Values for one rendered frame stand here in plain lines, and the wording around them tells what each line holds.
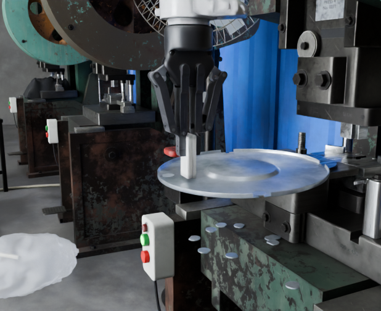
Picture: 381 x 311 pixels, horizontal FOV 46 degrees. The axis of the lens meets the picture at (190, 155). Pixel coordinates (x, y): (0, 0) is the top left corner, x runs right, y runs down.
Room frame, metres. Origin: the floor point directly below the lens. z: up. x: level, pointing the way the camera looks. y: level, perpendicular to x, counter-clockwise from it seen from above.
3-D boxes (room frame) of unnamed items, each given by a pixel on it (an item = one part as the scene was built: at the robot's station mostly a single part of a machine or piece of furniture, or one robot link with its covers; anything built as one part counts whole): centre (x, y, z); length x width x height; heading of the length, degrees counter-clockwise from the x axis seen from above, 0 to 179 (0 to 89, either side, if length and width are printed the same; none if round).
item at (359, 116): (0.87, -0.33, 0.86); 0.20 x 0.16 x 0.05; 25
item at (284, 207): (0.79, -0.17, 0.72); 0.25 x 0.14 x 0.14; 115
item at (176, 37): (0.71, 0.00, 0.98); 0.08 x 0.07 x 0.09; 115
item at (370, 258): (0.87, -0.32, 0.68); 0.45 x 0.30 x 0.06; 25
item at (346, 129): (0.86, -0.31, 0.84); 0.05 x 0.03 x 0.04; 25
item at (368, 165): (0.86, -0.32, 0.76); 0.15 x 0.09 x 0.05; 25
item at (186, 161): (0.71, 0.01, 0.82); 0.03 x 0.01 x 0.07; 25
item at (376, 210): (0.65, -0.28, 0.75); 0.03 x 0.03 x 0.10; 25
